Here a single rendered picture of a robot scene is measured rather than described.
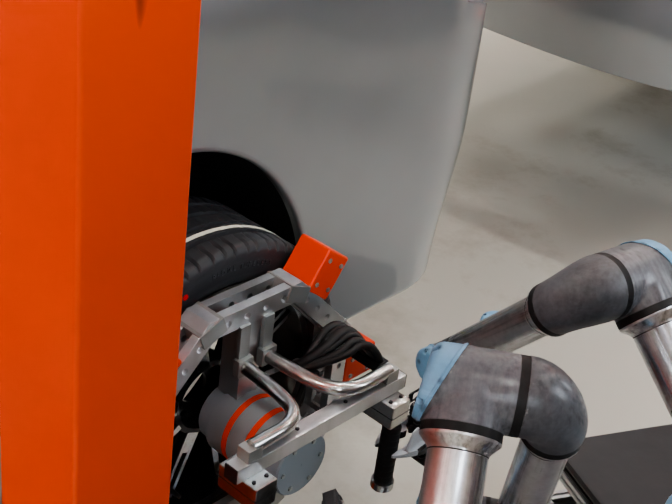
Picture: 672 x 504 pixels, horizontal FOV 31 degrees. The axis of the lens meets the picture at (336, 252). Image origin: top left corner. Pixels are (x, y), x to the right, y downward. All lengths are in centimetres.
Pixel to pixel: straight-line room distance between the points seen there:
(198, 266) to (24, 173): 79
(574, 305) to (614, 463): 124
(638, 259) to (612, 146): 376
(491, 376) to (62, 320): 60
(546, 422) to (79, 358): 65
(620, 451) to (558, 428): 156
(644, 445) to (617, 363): 95
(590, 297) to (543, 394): 38
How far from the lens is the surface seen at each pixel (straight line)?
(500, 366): 169
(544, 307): 205
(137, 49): 128
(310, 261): 223
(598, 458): 323
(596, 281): 203
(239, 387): 222
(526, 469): 185
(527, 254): 475
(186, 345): 207
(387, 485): 233
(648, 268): 210
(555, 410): 170
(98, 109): 128
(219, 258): 214
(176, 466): 239
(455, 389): 168
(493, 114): 593
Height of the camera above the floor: 227
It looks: 30 degrees down
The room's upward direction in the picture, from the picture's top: 8 degrees clockwise
